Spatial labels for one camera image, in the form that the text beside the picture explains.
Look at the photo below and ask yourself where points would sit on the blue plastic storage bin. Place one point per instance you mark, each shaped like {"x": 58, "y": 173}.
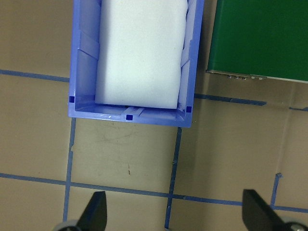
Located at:
{"x": 79, "y": 72}

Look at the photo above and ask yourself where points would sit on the white foam pad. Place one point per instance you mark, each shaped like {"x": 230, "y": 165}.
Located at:
{"x": 139, "y": 60}

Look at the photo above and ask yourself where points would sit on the green conveyor belt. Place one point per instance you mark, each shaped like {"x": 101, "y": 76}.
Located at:
{"x": 260, "y": 36}

